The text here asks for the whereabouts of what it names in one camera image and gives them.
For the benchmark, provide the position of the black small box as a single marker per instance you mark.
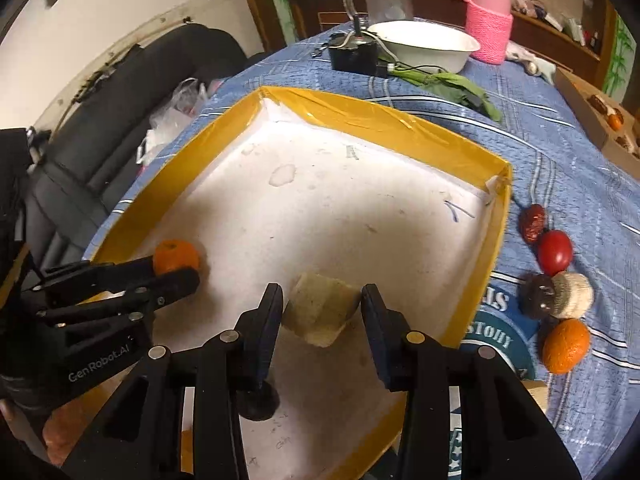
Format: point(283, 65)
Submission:
point(354, 54)

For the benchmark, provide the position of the clear plastic bag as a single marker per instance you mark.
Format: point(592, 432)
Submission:
point(169, 120)

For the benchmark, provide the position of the beige cylinder fruit piece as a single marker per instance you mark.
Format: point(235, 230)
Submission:
point(319, 309)

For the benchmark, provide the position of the black round fruit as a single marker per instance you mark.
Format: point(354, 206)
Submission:
point(258, 404)

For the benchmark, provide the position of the yellow rimmed white foam tray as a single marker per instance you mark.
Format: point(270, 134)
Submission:
point(291, 181)

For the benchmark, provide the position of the black sofa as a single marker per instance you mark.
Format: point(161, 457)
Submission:
point(91, 162)

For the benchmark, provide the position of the beige cylinder piece far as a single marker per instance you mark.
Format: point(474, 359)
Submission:
point(573, 295)

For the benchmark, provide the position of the dark red jujube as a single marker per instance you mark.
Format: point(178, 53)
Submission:
point(531, 223)

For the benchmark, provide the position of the pink knitted cup sleeve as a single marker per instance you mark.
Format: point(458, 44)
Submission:
point(490, 23)

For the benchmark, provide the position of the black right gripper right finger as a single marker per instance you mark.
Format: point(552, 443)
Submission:
point(386, 329)

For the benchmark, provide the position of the blue patterned tablecloth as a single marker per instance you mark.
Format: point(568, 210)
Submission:
point(595, 407)

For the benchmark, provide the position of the dark brown round fruit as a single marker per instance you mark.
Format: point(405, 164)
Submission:
point(537, 297)

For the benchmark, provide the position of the left hand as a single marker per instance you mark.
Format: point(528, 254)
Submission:
point(64, 427)

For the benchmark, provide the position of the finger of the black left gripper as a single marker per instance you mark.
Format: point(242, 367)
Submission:
point(86, 276)
point(160, 287)

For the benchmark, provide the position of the white bowl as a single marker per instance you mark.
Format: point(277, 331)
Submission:
point(426, 45)

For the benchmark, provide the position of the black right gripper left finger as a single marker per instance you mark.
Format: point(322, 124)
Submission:
point(259, 330)

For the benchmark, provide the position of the large beige cylinder piece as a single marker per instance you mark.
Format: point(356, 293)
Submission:
point(539, 391)

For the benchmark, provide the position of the orange tangerine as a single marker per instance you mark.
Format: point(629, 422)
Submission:
point(565, 346)
point(172, 255)

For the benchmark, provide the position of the green leafy vegetable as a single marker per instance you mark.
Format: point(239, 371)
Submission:
point(451, 87)

